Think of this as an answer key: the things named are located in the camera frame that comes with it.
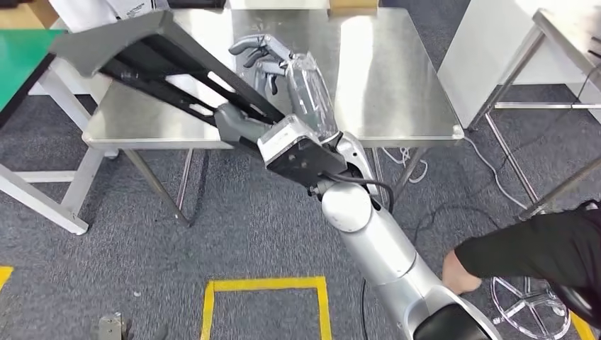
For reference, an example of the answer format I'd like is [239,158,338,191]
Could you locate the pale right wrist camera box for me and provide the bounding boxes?
[256,113,349,190]

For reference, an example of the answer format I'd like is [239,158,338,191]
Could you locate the yellow floor tape square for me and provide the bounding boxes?
[200,276,333,340]
[0,265,15,293]

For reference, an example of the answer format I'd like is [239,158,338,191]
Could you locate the white printed carton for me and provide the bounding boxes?
[103,0,158,21]

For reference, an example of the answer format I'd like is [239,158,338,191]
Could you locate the black floor cable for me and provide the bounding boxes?
[412,203,501,246]

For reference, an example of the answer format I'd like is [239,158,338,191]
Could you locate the steel workbench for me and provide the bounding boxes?
[82,6,466,227]

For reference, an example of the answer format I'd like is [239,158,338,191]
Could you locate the black plastic car part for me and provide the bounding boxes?
[48,10,288,158]

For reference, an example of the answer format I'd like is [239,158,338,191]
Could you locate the white floor cable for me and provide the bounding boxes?
[381,135,529,210]

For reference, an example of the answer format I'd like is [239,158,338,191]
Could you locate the black stool chrome base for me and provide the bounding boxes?
[489,276,574,340]

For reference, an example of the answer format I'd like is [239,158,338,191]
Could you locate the green top table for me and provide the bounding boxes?
[0,28,119,237]

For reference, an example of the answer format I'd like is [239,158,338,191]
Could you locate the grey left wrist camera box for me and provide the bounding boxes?
[97,312,131,340]

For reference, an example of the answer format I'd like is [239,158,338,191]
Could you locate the white panel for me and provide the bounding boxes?
[437,0,589,131]

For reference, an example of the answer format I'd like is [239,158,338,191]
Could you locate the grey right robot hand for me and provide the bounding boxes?
[213,33,341,145]

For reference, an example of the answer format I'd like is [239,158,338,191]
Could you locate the steel table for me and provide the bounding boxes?
[469,8,601,222]

